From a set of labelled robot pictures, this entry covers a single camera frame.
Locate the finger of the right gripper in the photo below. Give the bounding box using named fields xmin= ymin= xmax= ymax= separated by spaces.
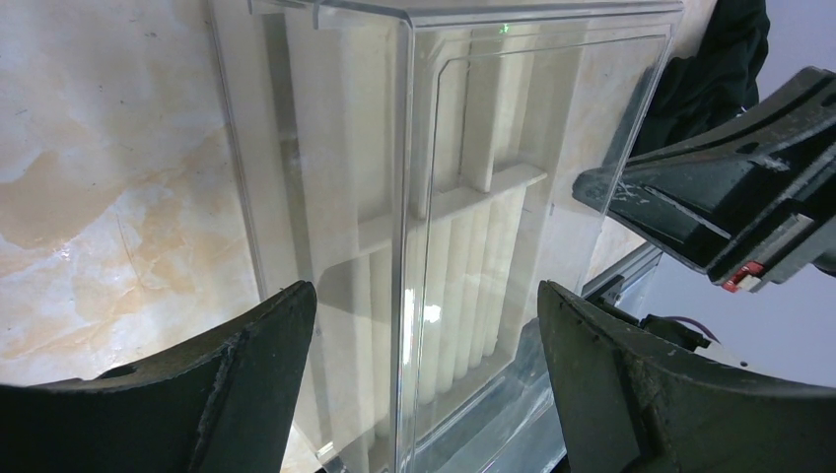
xmin=573 ymin=67 xmax=835 ymax=275

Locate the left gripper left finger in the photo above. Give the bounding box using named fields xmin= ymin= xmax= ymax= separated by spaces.
xmin=1 ymin=281 xmax=317 ymax=472

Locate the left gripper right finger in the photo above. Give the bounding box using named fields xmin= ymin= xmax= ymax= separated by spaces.
xmin=537 ymin=281 xmax=835 ymax=472

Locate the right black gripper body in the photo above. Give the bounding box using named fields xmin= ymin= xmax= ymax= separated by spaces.
xmin=712 ymin=215 xmax=835 ymax=293

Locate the beige slotted ring tray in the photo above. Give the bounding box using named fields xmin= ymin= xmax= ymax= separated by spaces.
xmin=288 ymin=24 xmax=589 ymax=472

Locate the clear plastic box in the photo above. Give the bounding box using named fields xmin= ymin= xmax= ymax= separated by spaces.
xmin=209 ymin=1 xmax=685 ymax=472

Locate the black cloth with print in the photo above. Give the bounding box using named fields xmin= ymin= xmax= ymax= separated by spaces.
xmin=631 ymin=0 xmax=771 ymax=157

